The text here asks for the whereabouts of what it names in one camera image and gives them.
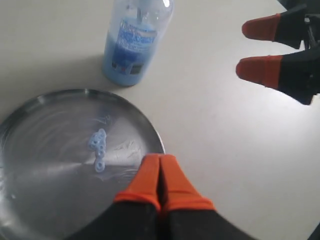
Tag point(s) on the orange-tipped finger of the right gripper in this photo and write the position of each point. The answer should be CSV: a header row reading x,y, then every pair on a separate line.
x,y
297,74
263,29

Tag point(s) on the blue lotion pump bottle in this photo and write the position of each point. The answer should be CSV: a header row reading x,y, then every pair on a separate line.
x,y
135,30

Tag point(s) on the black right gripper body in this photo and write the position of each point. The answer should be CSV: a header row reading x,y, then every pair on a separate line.
x,y
313,25

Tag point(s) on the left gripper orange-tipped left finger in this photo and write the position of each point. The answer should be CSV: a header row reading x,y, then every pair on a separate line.
x,y
133,215

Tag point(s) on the blue soap blob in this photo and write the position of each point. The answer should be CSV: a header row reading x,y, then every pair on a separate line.
x,y
97,144

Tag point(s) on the round steel plate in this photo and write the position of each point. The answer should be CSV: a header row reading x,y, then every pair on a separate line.
x,y
49,188

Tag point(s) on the left gripper orange-tipped right finger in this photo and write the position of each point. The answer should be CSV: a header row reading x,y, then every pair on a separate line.
x,y
188,215

